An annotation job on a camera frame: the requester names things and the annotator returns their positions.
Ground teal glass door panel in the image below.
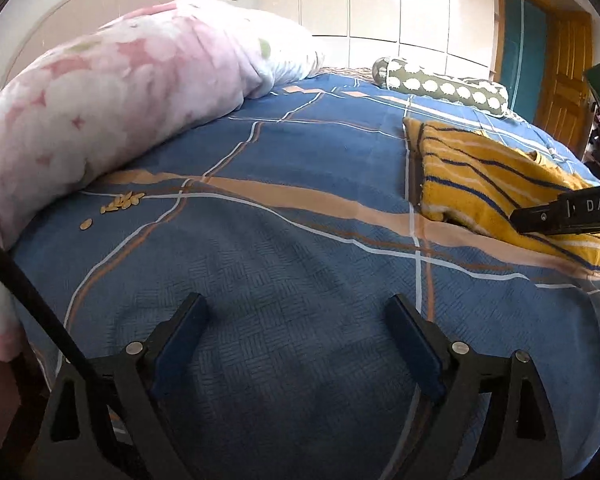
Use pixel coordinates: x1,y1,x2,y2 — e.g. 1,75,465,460
502,0,549,117

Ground white wardrobe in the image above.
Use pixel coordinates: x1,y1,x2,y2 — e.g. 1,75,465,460
255,0,499,69

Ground black cable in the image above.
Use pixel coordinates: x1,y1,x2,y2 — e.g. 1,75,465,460
0,227,97,377

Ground blue plaid bed sheet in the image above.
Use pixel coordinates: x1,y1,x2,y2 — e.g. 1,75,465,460
10,65,600,480

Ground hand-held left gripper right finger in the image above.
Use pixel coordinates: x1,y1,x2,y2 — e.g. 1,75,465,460
382,294,566,480

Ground pile of melon seeds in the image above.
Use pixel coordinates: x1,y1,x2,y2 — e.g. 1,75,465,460
99,191,146,214

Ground wooden door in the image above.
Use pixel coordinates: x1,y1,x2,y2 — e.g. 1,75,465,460
534,7,594,157

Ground beige arched headboard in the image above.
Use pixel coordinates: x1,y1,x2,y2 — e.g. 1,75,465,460
0,0,182,86

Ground green patterned bolster pillow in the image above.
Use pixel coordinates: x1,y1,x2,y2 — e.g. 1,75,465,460
372,56,510,119

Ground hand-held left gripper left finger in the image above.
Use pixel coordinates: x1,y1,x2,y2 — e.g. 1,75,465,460
32,292,211,480

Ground yellow striped knit garment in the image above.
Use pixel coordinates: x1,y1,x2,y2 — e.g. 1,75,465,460
403,117,600,275

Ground pink floral fleece blanket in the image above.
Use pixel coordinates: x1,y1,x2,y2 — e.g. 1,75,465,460
0,0,327,364

